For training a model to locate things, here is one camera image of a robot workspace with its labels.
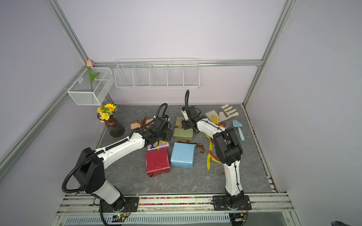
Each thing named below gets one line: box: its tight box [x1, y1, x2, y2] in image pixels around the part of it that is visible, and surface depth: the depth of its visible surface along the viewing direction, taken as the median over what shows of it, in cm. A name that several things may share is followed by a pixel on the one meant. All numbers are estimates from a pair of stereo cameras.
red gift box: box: [145, 147, 171, 178], surface depth 84 cm
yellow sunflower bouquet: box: [96, 103, 119, 123], surface depth 86 cm
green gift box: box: [172, 116, 194, 141], surface depth 96 cm
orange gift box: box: [130, 118, 155, 130], surface depth 102 cm
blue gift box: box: [170, 142, 197, 170], surface depth 86 cm
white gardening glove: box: [205, 104, 239, 123], surface depth 118 cm
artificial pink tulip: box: [86, 59, 100, 92], surface depth 92 cm
